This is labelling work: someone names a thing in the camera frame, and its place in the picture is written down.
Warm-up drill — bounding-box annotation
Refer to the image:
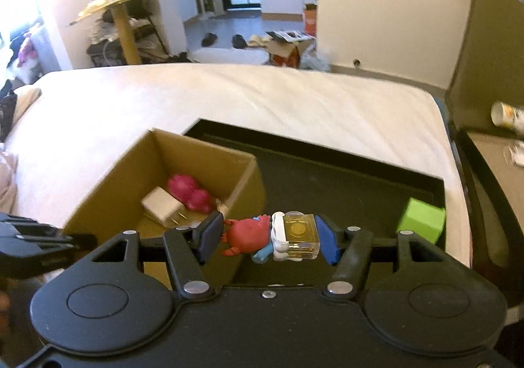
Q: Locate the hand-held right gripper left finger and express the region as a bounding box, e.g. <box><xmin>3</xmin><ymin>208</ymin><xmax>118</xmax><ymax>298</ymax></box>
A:
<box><xmin>91</xmin><ymin>212</ymin><xmax>225</xmax><ymax>300</ymax></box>

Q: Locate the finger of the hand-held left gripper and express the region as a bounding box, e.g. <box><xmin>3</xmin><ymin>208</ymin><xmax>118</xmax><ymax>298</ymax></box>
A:
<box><xmin>0</xmin><ymin>212</ymin><xmax>98</xmax><ymax>252</ymax></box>

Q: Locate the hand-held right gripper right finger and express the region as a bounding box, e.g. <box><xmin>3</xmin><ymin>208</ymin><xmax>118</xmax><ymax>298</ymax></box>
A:
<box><xmin>314</xmin><ymin>213</ymin><xmax>449</xmax><ymax>301</ymax></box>

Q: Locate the red crab blue toy figure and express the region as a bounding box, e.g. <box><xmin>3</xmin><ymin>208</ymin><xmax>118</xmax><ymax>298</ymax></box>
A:
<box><xmin>221</xmin><ymin>210</ymin><xmax>320</xmax><ymax>264</ymax></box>

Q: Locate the black tray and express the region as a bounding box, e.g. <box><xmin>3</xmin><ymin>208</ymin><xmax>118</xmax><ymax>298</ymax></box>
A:
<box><xmin>182</xmin><ymin>118</ymin><xmax>447</xmax><ymax>289</ymax></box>

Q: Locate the white plug charger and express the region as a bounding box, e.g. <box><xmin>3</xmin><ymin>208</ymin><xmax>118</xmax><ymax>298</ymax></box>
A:
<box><xmin>141</xmin><ymin>187</ymin><xmax>189</xmax><ymax>226</ymax></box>

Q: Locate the cardboard box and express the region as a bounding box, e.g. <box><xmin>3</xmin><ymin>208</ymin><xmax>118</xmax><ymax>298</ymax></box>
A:
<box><xmin>61</xmin><ymin>128</ymin><xmax>267</xmax><ymax>291</ymax></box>

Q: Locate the white garment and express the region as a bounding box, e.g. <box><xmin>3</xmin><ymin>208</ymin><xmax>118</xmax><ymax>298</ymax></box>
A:
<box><xmin>0</xmin><ymin>151</ymin><xmax>19</xmax><ymax>221</ymax></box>

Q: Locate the green cube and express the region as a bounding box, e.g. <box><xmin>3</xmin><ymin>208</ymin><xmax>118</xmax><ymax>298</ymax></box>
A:
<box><xmin>396</xmin><ymin>197</ymin><xmax>446</xmax><ymax>248</ymax></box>

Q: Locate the white bed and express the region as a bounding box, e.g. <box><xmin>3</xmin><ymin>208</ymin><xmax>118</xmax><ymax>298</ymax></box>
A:
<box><xmin>0</xmin><ymin>63</ymin><xmax>471</xmax><ymax>270</ymax></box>

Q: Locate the clear plastic bag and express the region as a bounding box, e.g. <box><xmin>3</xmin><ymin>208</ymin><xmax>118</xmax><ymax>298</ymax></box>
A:
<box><xmin>301</xmin><ymin>51</ymin><xmax>330</xmax><ymax>72</ymax></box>

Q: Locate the pile of clothes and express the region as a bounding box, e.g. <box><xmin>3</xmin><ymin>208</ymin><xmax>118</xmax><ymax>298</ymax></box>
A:
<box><xmin>0</xmin><ymin>20</ymin><xmax>46</xmax><ymax>139</ymax></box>

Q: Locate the brown cardboard carton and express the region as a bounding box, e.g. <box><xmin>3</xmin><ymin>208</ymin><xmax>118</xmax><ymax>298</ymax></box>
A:
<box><xmin>265</xmin><ymin>30</ymin><xmax>316</xmax><ymax>68</ymax></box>

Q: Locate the clear plastic wrapper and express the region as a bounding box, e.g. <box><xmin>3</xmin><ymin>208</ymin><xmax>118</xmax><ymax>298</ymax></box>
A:
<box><xmin>505</xmin><ymin>141</ymin><xmax>524</xmax><ymax>167</ymax></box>

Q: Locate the round gold table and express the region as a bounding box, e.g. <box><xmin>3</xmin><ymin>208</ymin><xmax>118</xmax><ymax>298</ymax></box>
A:
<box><xmin>67</xmin><ymin>0</ymin><xmax>173</xmax><ymax>66</ymax></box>

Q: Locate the paper cup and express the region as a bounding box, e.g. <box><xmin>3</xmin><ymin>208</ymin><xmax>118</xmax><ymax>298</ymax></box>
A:
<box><xmin>490</xmin><ymin>101</ymin><xmax>524</xmax><ymax>132</ymax></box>

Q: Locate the orange box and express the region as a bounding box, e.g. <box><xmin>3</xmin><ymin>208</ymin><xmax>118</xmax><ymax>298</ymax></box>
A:
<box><xmin>303</xmin><ymin>4</ymin><xmax>318</xmax><ymax>36</ymax></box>

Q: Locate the black wire rack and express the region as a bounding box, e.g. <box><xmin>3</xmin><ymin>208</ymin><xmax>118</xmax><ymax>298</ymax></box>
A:
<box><xmin>86</xmin><ymin>16</ymin><xmax>168</xmax><ymax>68</ymax></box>

